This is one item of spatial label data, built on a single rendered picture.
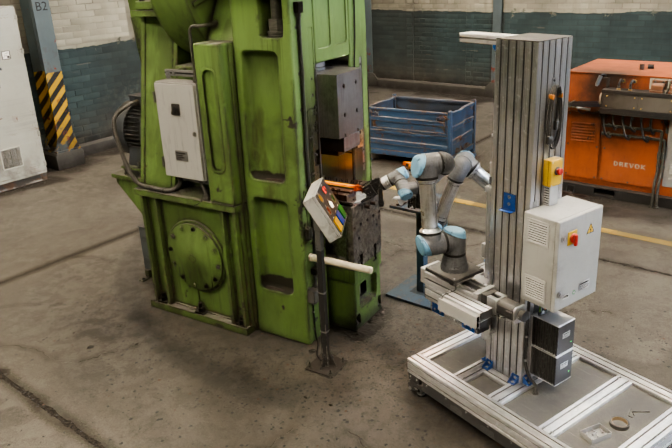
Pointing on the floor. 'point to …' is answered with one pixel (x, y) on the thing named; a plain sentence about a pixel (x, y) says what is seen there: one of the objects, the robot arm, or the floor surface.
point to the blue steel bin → (422, 126)
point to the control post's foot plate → (327, 365)
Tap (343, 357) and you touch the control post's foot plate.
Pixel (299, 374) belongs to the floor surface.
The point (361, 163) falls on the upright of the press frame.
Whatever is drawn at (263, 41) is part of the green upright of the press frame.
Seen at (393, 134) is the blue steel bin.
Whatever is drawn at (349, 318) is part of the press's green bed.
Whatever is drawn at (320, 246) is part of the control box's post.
